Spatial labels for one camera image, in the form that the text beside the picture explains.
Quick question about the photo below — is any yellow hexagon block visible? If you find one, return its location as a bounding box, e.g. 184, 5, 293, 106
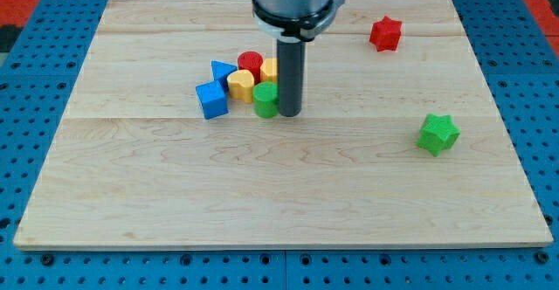
260, 58, 278, 83

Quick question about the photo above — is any blue cube block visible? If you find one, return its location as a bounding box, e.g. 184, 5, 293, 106
196, 81, 229, 120

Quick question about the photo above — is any green cylinder block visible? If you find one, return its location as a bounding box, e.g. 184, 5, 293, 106
252, 81, 278, 118

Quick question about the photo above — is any green star block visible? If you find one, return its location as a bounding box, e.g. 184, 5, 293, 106
417, 114, 461, 156

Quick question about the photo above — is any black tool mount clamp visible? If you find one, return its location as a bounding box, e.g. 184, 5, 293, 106
252, 0, 345, 42

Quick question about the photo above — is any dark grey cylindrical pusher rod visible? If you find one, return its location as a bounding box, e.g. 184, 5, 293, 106
276, 40, 306, 117

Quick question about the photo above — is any yellow heart block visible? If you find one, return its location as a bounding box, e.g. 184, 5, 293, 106
226, 70, 255, 103

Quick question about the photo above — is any red star block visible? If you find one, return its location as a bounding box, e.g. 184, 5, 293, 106
369, 16, 403, 52

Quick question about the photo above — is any blue triangle block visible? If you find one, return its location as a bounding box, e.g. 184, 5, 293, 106
210, 60, 238, 93

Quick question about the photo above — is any wooden board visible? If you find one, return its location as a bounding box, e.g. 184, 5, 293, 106
13, 0, 553, 251

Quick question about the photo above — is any red cylinder block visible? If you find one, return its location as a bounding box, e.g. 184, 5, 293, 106
237, 51, 264, 85

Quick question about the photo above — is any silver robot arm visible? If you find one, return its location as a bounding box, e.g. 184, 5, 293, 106
252, 0, 345, 117

